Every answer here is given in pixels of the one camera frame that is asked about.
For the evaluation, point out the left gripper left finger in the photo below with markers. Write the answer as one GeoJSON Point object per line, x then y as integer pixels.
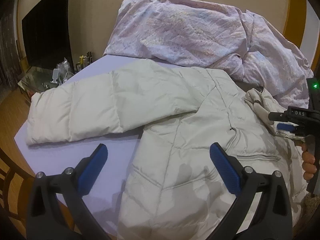
{"type": "Point", "coordinates": [44, 217]}

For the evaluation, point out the glass side table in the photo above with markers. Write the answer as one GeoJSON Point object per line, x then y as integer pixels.
{"type": "Point", "coordinates": [37, 80]}

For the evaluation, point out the clear plastic bag clutter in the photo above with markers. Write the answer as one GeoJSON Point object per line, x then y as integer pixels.
{"type": "Point", "coordinates": [63, 68]}

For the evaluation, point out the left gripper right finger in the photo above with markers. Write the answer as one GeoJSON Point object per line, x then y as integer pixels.
{"type": "Point", "coordinates": [272, 218]}

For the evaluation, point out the black television screen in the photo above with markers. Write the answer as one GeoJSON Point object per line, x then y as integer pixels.
{"type": "Point", "coordinates": [46, 35]}

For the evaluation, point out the wooden door frame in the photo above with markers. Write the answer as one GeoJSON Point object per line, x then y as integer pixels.
{"type": "Point", "coordinates": [302, 29]}

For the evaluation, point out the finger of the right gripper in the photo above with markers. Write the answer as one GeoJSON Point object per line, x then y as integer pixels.
{"type": "Point", "coordinates": [286, 127]}

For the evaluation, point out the wooden chair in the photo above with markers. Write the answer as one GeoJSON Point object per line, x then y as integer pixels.
{"type": "Point", "coordinates": [16, 186]}

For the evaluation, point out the white phone stand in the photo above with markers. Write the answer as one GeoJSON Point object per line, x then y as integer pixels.
{"type": "Point", "coordinates": [55, 76]}

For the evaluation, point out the person's right hand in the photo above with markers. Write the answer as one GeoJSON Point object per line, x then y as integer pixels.
{"type": "Point", "coordinates": [308, 165]}

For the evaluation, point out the pink floral crumpled quilt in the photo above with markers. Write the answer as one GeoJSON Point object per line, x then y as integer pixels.
{"type": "Point", "coordinates": [193, 33]}

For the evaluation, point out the cream puffer down jacket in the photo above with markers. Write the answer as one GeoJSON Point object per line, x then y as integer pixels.
{"type": "Point", "coordinates": [173, 190]}

